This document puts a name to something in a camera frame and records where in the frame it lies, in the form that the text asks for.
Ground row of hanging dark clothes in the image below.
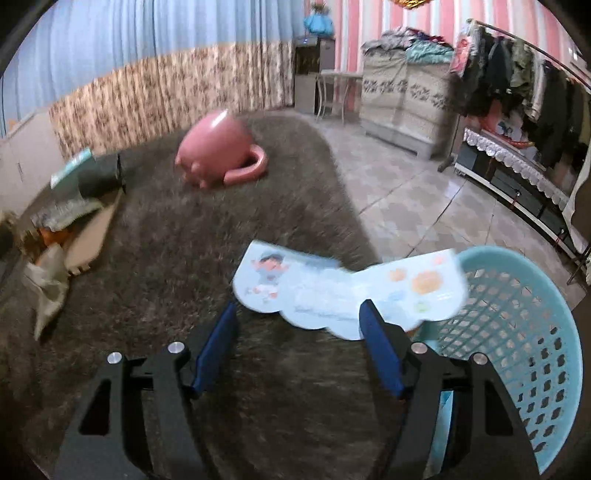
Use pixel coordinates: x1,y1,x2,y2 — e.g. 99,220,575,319
455,21,591,185

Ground colourful printed bag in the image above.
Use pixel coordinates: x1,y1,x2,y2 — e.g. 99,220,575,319
482,99,536,148

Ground light blue printed paper card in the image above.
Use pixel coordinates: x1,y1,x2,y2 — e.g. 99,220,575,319
233,240,468,341

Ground small pale stool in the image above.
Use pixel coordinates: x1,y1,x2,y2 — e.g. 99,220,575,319
315,70,364,125

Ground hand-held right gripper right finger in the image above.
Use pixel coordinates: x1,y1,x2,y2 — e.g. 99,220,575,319
359,299,541,480

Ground grey wrapper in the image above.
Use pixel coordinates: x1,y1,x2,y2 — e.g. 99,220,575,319
30,198,105,232

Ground low dark bench cabinet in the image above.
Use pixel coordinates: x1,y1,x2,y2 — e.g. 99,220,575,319
455,127,591,259

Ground orange wrapper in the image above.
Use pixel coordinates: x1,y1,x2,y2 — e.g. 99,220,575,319
37,226,77,245

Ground pile of folded clothes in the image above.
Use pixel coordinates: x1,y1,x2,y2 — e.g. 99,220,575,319
361,27,455,63

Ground beige wrapper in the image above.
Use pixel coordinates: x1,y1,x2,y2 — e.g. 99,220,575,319
23,244,70,340

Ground brown cardboard piece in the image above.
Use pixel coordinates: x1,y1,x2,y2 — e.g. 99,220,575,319
67,189,125,278

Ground pink printed hanging cloth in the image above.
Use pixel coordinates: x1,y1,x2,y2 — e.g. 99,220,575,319
450,32,481,75

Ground cabinet with patterned cover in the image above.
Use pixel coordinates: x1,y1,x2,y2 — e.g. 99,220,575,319
359,51,462,160

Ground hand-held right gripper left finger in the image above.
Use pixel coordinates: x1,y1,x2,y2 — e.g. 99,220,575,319
53,300,240,480

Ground white low cabinet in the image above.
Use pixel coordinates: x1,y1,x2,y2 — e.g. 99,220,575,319
0,108,65,222

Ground grey water dispenser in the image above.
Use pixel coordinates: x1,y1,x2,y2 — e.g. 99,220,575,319
294,37,336,114

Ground blue and floral curtain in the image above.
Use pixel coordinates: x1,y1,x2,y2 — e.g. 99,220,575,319
0,0,305,153

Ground pink pig-shaped plastic pot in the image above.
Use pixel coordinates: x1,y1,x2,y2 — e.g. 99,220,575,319
174,109,269,189

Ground light blue plastic basket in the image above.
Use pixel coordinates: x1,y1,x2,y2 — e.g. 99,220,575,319
406,246,583,476

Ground teal printed carton box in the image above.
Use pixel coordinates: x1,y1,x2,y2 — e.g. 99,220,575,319
50,148,95,190

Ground metal clothes rack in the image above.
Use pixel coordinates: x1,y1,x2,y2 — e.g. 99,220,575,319
438,18,591,171

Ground grey-brown shaggy rug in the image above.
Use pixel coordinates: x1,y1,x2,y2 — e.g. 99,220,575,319
0,111,402,480

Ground dark green packet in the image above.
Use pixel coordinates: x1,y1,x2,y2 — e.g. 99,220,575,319
76,154,126,197

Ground white lace cloth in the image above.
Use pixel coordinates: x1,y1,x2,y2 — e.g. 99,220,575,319
463,127,571,210

